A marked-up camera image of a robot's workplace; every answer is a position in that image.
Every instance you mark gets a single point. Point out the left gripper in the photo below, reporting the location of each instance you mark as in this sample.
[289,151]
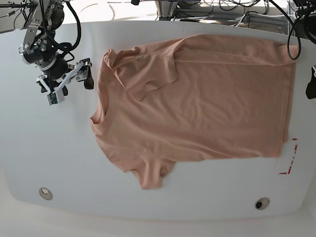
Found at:
[311,87]

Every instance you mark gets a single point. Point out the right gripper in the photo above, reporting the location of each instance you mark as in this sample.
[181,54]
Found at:
[59,71]

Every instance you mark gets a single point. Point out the peach pink T-shirt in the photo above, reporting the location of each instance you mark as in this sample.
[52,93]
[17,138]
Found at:
[192,99]

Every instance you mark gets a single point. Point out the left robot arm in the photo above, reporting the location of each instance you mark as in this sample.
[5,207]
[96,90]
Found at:
[307,10]

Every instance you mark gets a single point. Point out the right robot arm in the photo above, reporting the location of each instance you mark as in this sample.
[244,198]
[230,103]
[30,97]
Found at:
[42,50]

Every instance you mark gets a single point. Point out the red tape rectangle marking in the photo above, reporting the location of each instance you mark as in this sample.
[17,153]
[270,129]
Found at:
[286,159]

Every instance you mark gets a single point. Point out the black tripod stand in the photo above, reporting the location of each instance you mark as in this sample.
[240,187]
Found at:
[14,13]

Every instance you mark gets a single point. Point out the left round table grommet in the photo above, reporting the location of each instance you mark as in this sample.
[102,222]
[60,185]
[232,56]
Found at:
[45,193]

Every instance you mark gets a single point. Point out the round table grommet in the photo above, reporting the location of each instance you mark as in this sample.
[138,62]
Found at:
[262,203]
[45,193]

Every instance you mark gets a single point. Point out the right round table grommet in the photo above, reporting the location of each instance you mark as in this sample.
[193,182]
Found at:
[262,203]

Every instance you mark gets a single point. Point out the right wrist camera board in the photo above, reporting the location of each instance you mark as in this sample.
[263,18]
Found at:
[55,97]

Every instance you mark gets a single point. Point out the grey metal centre post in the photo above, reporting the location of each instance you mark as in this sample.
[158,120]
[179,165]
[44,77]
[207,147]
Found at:
[165,9]

